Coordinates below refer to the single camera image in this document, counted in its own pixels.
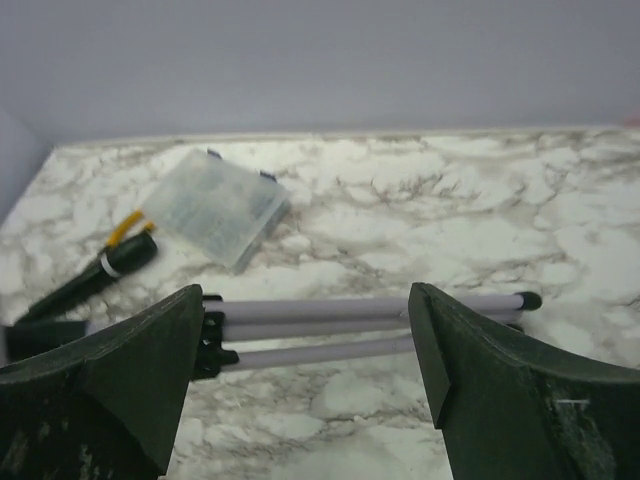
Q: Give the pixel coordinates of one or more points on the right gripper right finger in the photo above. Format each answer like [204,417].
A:
[512,407]

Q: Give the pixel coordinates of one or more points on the yellow handled pliers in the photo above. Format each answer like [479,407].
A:
[118,234]

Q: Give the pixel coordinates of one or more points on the black microphone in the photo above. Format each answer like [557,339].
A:
[112,264]

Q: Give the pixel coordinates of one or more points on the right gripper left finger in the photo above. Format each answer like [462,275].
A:
[106,406]

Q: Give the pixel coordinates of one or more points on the clear plastic compartment box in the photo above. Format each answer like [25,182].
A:
[218,207]

